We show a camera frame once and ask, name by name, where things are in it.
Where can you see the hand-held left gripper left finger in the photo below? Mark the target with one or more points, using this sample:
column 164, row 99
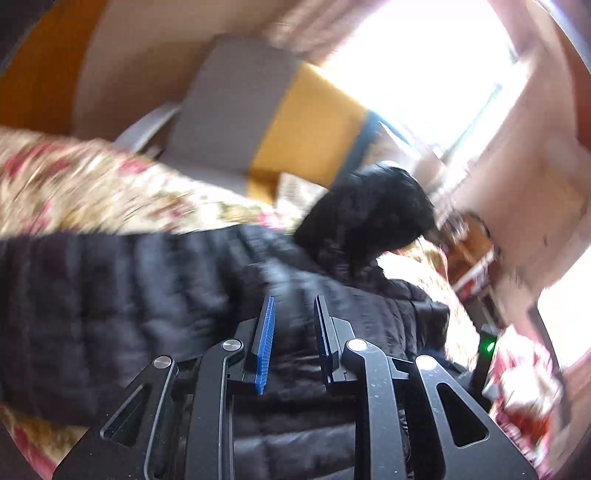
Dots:
column 265, row 341

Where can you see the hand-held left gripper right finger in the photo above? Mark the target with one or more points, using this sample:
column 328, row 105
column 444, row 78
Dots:
column 322, row 337

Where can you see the black puffer jacket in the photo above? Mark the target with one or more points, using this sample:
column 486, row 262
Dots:
column 138, row 300

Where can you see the red patterned cloth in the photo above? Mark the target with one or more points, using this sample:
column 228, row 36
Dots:
column 526, row 392

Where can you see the brown wooden cabinet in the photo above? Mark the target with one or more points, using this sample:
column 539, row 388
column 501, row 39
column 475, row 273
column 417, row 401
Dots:
column 475, row 244

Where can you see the grey and yellow headboard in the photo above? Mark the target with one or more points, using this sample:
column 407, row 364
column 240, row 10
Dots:
column 240, row 115

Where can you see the floral blanket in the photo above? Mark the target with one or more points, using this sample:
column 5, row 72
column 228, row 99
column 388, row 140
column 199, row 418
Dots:
column 92, row 184

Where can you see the bright window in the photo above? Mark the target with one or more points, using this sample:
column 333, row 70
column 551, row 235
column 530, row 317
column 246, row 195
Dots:
column 429, row 69

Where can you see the beige curtain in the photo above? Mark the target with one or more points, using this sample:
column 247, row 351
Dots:
column 318, row 27

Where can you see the orange wooden wardrobe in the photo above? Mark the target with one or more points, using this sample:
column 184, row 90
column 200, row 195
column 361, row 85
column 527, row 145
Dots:
column 41, row 69

